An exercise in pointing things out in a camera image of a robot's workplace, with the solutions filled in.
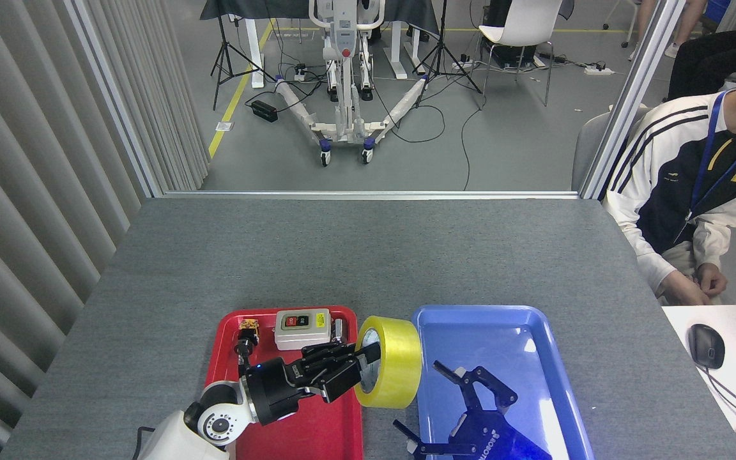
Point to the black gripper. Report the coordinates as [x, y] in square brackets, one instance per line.
[496, 444]
[272, 390]

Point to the black tripod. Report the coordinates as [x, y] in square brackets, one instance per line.
[441, 51]
[222, 57]

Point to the blue plastic tray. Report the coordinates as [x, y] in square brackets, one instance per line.
[534, 358]

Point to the person's left hand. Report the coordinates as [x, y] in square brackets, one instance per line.
[713, 281]

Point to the black orange push button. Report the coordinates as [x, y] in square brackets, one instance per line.
[246, 338]

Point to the grey chair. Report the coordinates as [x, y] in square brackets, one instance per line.
[588, 147]

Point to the white stand on wheels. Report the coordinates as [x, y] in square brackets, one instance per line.
[345, 76]

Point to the black power strip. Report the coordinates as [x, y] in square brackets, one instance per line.
[264, 111]

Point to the small silver toggle switch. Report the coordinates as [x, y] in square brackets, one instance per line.
[338, 331]

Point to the black computer mouse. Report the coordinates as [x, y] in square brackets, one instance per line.
[706, 345]

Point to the red plastic tray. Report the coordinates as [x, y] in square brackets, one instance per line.
[342, 434]

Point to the person in black trousers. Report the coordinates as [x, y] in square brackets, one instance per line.
[706, 57]

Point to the silver post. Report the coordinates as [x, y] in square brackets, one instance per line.
[115, 102]
[630, 102]

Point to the yellow tape roll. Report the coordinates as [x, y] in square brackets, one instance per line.
[400, 358]

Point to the white chair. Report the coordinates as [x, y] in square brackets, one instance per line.
[521, 22]

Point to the person's right hand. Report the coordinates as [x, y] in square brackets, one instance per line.
[684, 291]

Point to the white switch box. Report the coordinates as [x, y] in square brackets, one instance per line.
[303, 337]

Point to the white power strip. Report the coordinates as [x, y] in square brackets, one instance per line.
[598, 71]

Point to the silver frame rail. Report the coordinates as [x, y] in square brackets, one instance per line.
[368, 195]

